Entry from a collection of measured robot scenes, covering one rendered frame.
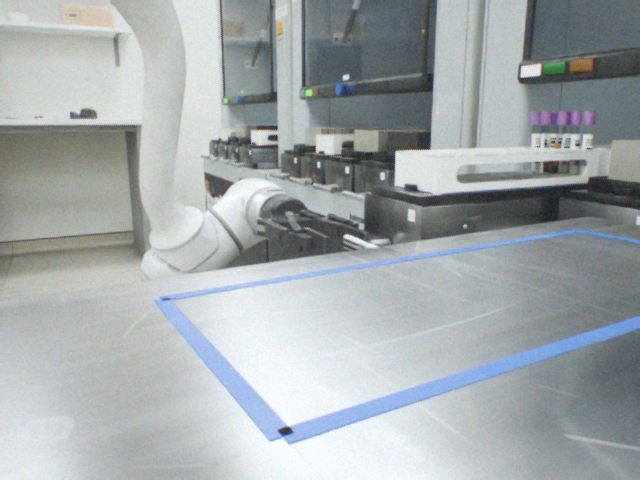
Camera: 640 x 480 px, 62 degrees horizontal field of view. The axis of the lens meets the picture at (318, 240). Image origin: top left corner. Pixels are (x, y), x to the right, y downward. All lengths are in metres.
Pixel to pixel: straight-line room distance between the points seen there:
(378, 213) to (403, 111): 1.13
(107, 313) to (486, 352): 0.17
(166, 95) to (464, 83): 0.53
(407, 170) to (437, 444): 0.59
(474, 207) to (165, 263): 0.52
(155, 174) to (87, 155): 3.22
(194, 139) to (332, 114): 2.57
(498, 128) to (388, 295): 0.73
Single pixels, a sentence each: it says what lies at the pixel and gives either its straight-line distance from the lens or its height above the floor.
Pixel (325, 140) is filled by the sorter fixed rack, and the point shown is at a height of 0.85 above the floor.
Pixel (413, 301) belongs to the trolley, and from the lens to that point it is 0.28.
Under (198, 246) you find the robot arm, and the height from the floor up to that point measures 0.70.
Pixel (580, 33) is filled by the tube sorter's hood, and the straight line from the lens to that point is 0.88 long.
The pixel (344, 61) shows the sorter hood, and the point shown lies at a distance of 1.43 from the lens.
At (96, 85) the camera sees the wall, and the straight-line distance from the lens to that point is 4.10.
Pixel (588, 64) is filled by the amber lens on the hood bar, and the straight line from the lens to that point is 0.84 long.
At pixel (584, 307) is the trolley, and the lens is 0.29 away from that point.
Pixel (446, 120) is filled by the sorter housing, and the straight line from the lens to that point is 1.10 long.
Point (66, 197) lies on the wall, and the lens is 4.12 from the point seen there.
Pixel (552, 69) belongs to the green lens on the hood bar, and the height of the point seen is 0.98.
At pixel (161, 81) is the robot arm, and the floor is 0.96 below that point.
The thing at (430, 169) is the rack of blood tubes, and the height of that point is 0.85.
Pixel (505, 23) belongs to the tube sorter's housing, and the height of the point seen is 1.06.
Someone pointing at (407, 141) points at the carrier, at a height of 0.86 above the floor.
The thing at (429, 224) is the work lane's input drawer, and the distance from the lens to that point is 0.66.
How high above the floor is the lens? 0.91
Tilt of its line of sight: 13 degrees down
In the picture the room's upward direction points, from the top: straight up
